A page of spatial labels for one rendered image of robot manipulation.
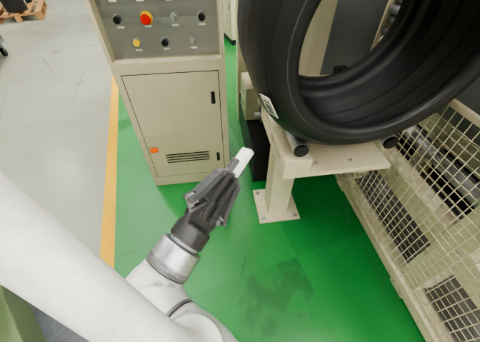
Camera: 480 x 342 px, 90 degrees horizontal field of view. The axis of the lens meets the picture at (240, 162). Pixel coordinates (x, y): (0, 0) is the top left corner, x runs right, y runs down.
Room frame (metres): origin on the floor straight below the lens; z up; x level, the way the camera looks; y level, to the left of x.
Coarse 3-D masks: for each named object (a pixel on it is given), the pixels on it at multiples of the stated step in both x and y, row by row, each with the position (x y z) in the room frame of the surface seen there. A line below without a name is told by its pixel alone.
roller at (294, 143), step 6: (288, 132) 0.59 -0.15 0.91; (288, 138) 0.58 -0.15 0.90; (294, 138) 0.55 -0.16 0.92; (294, 144) 0.53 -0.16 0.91; (300, 144) 0.52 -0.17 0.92; (306, 144) 0.53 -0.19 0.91; (294, 150) 0.52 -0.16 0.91; (300, 150) 0.51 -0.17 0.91; (306, 150) 0.51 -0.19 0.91; (300, 156) 0.51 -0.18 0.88
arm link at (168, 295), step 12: (144, 264) 0.18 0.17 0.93; (132, 276) 0.16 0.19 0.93; (144, 276) 0.15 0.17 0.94; (156, 276) 0.15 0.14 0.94; (144, 288) 0.13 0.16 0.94; (156, 288) 0.14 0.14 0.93; (168, 288) 0.14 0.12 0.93; (180, 288) 0.15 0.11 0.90; (156, 300) 0.12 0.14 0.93; (168, 300) 0.12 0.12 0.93; (180, 300) 0.12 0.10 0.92; (168, 312) 0.10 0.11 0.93
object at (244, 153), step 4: (244, 148) 0.40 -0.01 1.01; (240, 152) 0.40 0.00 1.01; (244, 152) 0.39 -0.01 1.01; (248, 152) 0.39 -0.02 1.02; (236, 156) 0.39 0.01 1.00; (240, 156) 0.38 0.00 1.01; (244, 156) 0.38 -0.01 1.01; (248, 156) 0.38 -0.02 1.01; (240, 160) 0.37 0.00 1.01; (244, 160) 0.37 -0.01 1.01; (240, 164) 0.36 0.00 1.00; (236, 168) 0.36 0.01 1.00; (240, 168) 0.36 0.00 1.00; (236, 172) 0.35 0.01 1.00
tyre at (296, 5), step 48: (240, 0) 0.68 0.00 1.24; (288, 0) 0.48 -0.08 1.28; (432, 0) 0.81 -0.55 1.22; (240, 48) 0.70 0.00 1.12; (288, 48) 0.48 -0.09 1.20; (384, 48) 0.82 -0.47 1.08; (432, 48) 0.73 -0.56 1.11; (288, 96) 0.48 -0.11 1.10; (336, 96) 0.77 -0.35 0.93; (384, 96) 0.70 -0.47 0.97; (432, 96) 0.54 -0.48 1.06; (336, 144) 0.52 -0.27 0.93
